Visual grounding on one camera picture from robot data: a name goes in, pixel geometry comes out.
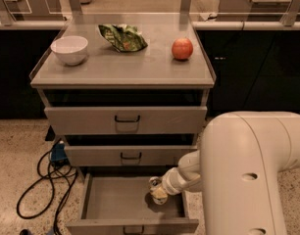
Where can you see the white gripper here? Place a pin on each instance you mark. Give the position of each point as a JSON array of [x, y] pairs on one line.
[[170, 182]]

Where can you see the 7up soda can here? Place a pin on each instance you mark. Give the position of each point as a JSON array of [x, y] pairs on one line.
[[157, 192]]

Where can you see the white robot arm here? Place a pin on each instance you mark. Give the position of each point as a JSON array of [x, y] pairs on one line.
[[236, 170]]

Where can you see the grey bottom drawer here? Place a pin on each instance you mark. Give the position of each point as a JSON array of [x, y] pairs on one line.
[[122, 205]]

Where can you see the grey drawer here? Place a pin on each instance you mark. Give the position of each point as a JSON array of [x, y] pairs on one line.
[[126, 120], [125, 155], [122, 205]]

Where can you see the grey middle drawer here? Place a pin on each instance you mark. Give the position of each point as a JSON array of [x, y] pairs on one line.
[[125, 155]]

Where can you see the grey drawer cabinet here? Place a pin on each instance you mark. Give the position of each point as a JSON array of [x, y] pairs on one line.
[[109, 78]]

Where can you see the grey top drawer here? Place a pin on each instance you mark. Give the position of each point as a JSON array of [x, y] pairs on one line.
[[126, 120]]

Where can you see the blue power adapter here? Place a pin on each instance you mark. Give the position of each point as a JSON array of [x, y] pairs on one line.
[[57, 154]]

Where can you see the red apple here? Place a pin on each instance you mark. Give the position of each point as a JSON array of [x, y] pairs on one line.
[[182, 49]]

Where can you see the green chip bag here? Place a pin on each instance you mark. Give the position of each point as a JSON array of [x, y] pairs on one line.
[[123, 37]]

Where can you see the white ceramic bowl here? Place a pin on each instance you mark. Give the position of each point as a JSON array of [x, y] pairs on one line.
[[71, 50]]

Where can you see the grey railing bar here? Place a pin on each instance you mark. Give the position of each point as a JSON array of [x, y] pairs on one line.
[[37, 25]]

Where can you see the background grey cabinet left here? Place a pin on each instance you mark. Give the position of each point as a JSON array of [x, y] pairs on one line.
[[32, 10]]

